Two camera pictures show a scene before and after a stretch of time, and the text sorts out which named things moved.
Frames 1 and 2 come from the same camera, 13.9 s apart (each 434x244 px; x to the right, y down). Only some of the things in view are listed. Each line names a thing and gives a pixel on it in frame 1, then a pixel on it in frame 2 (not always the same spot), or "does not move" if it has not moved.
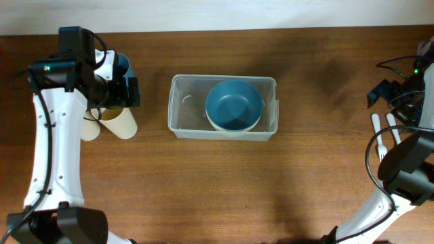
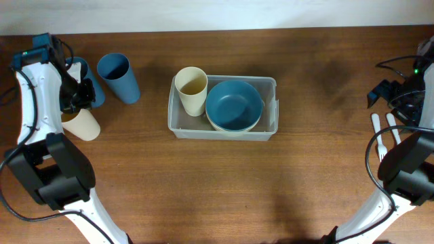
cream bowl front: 234,133 does not move
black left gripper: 123,99 → 87,102
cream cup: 90,129 does not move
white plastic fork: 382,150 does not move
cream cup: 120,120 → 191,84
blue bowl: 234,106 does not move
